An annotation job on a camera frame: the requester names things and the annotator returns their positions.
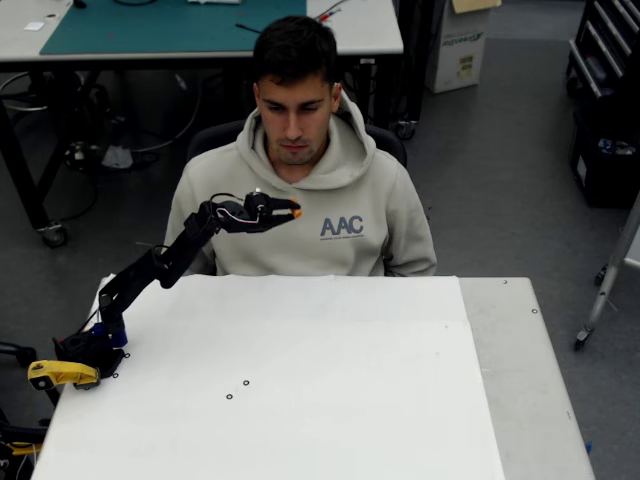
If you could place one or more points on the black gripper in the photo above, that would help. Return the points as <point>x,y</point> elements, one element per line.
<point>268,210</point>

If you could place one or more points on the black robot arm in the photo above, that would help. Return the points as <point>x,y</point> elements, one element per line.
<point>145,270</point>

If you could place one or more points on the man in beige hoodie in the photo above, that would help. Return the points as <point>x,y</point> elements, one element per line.
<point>310,250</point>

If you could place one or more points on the black office chair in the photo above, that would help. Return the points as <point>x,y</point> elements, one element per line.
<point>215,137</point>

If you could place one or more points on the crumpled white plastic bag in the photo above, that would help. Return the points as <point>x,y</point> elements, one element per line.
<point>117,156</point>

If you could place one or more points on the black zip tie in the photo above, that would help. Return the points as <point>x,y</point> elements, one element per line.
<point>249,28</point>

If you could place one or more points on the white paper sheet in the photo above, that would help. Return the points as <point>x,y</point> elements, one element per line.
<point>350,400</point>

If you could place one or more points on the green cutting mat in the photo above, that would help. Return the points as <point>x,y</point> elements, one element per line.
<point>150,25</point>

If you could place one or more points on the white cardboard box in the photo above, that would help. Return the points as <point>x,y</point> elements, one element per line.
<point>457,60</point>

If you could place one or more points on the small white card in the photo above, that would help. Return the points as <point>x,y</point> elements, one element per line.
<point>35,26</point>

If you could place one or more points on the black storage bin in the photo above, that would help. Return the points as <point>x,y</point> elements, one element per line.
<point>605,180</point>

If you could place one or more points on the grey metal stand with casters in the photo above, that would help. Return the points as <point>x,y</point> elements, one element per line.
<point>602,295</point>

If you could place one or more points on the black yellow bar clamp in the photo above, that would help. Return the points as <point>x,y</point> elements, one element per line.
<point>20,435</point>

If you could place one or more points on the white-top workbench with black frame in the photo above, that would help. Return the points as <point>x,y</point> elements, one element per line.
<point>360,30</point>

